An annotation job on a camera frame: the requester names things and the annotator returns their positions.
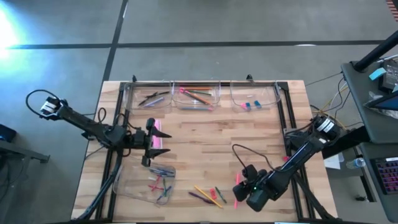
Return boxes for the grey pen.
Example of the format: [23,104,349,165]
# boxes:
[144,96,165,108]

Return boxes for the blue crayon white print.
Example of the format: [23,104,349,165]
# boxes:
[149,167,175,174]

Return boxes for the crumpled clear plastic bag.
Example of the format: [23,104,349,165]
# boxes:
[368,90,386,101]

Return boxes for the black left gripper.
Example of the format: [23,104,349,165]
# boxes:
[132,117,173,167]

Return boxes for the black metal strut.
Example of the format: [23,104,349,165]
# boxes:
[322,126,371,159]

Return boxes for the green crayon white print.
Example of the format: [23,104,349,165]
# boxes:
[215,186,228,205]

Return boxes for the pink stapler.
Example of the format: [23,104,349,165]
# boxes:
[152,119,163,149]

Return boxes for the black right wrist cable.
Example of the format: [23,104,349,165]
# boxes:
[231,143,282,172]

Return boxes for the black monitor mount pole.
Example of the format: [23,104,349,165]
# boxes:
[353,30,398,73]

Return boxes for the blue pencil pink eraser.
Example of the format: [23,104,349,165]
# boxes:
[180,106,215,112]

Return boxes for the black floor mat striped edge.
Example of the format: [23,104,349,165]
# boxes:
[386,0,398,20]

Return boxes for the white paper sheet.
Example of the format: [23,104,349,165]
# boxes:
[323,152,342,170]

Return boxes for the purple Paper Mate pen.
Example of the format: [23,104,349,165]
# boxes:
[187,190,216,205]

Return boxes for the black aluminium table frame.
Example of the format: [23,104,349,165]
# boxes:
[71,80,338,223]

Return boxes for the yellow pencil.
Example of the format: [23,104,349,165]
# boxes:
[193,185,224,209]

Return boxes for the black pen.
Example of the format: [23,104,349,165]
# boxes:
[145,90,171,99]
[138,91,159,107]

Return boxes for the clear plastic bin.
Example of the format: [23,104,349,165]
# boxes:
[123,80,174,112]
[172,80,222,112]
[229,80,282,112]
[112,161,177,207]

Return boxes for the dark metal stand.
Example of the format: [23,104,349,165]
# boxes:
[0,123,50,175]

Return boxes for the pink pen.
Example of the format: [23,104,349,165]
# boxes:
[233,172,243,210]

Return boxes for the black computer box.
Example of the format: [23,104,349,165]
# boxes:
[381,59,398,93]

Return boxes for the black left arm base cable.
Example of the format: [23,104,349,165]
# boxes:
[25,89,63,121]

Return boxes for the dark grey desk top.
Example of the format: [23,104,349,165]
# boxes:
[359,141,398,223]
[341,58,398,144]

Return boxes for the clear water bottle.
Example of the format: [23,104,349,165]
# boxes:
[346,157,367,170]

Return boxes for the orange pencil pink eraser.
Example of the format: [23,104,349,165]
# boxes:
[179,88,213,106]
[179,86,215,91]

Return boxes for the black keyboard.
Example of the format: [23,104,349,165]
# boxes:
[373,156,398,196]

